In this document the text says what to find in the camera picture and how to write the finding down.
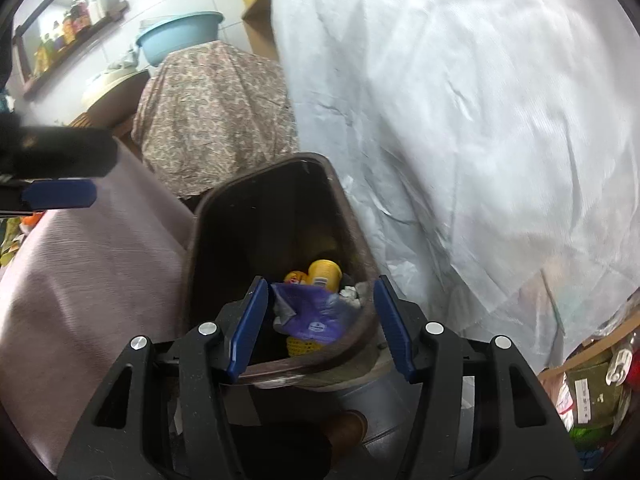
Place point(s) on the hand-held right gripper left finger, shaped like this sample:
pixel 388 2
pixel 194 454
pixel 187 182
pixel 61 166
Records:
pixel 247 330

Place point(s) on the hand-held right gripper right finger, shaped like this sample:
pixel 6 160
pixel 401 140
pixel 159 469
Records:
pixel 395 330

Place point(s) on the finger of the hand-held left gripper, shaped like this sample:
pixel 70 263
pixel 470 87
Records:
pixel 55 150
pixel 60 194

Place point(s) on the white tissue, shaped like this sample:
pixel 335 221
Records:
pixel 352 296

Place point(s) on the yellow foam fruit net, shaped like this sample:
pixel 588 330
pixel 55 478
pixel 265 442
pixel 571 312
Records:
pixel 302 346

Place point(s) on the purple snack bag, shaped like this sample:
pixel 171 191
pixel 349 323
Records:
pixel 310 317

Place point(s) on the yellow cylindrical snack can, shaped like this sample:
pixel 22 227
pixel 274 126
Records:
pixel 324 272

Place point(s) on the brown plastic bin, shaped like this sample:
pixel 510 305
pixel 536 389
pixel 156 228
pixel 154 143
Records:
pixel 240 210

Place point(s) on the wooden counter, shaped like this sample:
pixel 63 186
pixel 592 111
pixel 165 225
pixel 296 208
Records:
pixel 85 119

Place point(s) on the metal bucket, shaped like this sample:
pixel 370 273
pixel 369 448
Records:
pixel 380 405

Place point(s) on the yellow green wrapper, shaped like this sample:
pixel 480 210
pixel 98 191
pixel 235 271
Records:
pixel 7 250

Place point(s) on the cream cooker lid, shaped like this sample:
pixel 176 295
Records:
pixel 112 85

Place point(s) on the pink table cloth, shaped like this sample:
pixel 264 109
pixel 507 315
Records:
pixel 90 285

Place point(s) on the pale towel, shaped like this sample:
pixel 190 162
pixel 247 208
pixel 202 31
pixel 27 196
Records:
pixel 122 60

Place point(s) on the row of condiment bottles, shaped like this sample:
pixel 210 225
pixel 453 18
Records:
pixel 70 25

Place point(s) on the floral cloth cover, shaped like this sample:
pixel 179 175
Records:
pixel 210 110

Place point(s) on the blue plastic basin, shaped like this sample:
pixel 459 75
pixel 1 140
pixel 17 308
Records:
pixel 175 37

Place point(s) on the large white plastic sheet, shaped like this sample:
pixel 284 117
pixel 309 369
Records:
pixel 475 135

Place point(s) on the wooden cabinet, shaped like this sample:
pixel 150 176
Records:
pixel 260 30

